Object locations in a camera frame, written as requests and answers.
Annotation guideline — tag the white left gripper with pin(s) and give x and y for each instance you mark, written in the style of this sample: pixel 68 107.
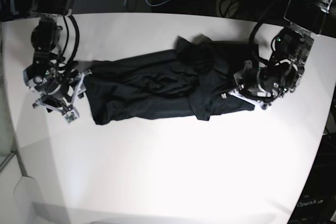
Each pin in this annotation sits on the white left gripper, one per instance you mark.
pixel 247 87

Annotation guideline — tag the black OpenArm base box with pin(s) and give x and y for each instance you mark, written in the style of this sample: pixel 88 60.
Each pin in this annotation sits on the black OpenArm base box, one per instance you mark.
pixel 317 200

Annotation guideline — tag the dark long-sleeve shirt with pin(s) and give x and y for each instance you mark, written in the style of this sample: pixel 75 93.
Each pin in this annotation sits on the dark long-sleeve shirt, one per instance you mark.
pixel 193 79

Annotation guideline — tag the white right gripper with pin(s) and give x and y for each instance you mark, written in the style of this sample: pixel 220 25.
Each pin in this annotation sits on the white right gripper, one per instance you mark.
pixel 60 93

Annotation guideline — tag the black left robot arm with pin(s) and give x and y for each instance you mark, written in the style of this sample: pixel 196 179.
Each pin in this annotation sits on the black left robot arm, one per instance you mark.
pixel 283 71

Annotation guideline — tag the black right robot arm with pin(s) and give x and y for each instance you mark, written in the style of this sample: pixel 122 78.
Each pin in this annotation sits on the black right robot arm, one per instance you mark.
pixel 48 58

